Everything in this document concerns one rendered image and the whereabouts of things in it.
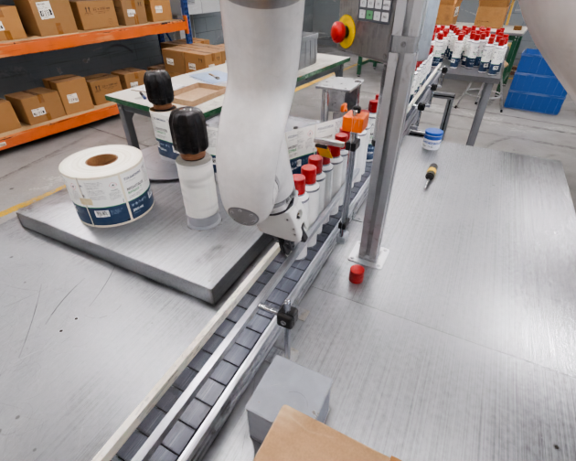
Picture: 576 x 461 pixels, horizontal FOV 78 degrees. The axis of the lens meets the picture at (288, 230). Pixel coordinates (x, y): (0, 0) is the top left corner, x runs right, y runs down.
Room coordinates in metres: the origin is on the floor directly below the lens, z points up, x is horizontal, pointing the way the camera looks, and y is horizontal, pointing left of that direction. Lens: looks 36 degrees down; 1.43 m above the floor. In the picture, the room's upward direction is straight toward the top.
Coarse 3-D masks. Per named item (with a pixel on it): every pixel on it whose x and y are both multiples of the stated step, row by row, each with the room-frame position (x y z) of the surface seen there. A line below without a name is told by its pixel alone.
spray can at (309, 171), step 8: (304, 168) 0.69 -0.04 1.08; (312, 168) 0.69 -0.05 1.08; (304, 176) 0.68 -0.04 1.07; (312, 176) 0.68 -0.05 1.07; (312, 184) 0.68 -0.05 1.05; (312, 192) 0.67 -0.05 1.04; (312, 200) 0.67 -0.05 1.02; (312, 208) 0.67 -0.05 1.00; (312, 216) 0.67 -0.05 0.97; (312, 224) 0.67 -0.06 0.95; (312, 240) 0.68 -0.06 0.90
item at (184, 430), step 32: (352, 192) 0.94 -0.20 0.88; (256, 288) 0.54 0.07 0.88; (288, 288) 0.54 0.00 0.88; (224, 320) 0.45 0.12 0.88; (256, 320) 0.45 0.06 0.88; (224, 384) 0.32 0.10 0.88; (160, 416) 0.27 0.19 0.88; (192, 416) 0.27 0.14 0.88; (128, 448) 0.23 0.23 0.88; (160, 448) 0.23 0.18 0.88
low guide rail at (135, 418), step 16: (272, 256) 0.61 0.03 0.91; (256, 272) 0.55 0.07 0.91; (240, 288) 0.51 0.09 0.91; (224, 304) 0.46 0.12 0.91; (208, 336) 0.40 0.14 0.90; (192, 352) 0.36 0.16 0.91; (176, 368) 0.33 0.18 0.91; (160, 384) 0.30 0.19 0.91; (144, 400) 0.28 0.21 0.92; (144, 416) 0.26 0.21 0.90; (128, 432) 0.24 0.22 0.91; (112, 448) 0.21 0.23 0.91
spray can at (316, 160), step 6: (312, 156) 0.75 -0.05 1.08; (318, 156) 0.75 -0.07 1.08; (312, 162) 0.73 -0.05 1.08; (318, 162) 0.73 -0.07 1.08; (318, 168) 0.73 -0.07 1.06; (318, 174) 0.73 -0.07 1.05; (324, 174) 0.74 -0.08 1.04; (318, 180) 0.72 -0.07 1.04; (324, 180) 0.73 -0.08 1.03; (324, 186) 0.73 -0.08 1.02; (324, 192) 0.74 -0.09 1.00; (324, 198) 0.74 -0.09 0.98; (318, 210) 0.72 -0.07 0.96; (318, 216) 0.72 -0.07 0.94; (318, 228) 0.73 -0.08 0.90; (318, 234) 0.73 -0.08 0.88
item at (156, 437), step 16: (320, 224) 0.67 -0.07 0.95; (288, 256) 0.55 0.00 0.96; (272, 288) 0.47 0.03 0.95; (256, 304) 0.42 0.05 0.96; (240, 320) 0.39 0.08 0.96; (224, 352) 0.33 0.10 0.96; (208, 368) 0.30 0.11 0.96; (192, 384) 0.27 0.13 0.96; (176, 416) 0.23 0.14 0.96; (160, 432) 0.21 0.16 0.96; (144, 448) 0.19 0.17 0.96
